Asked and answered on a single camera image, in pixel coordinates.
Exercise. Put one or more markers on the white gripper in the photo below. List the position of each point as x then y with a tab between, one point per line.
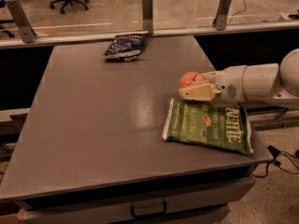
230	84

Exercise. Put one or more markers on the red apple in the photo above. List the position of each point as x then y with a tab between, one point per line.
189	79

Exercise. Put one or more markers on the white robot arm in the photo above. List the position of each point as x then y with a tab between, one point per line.
270	83

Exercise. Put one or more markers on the green jalapeno chip bag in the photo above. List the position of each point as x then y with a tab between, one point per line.
219	127

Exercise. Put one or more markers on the blue chip bag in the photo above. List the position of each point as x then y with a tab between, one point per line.
126	47

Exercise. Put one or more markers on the right metal bracket post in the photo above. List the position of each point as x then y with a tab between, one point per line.
220	20

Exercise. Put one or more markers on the metal bracket post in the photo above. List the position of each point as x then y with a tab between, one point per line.
147	14
220	20
27	33

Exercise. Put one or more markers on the middle metal bracket post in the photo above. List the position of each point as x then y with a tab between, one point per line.
147	14

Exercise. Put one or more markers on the grey drawer with handle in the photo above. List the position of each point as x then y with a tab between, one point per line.
204	204

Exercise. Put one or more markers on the left metal bracket post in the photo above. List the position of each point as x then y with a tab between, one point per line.
27	33

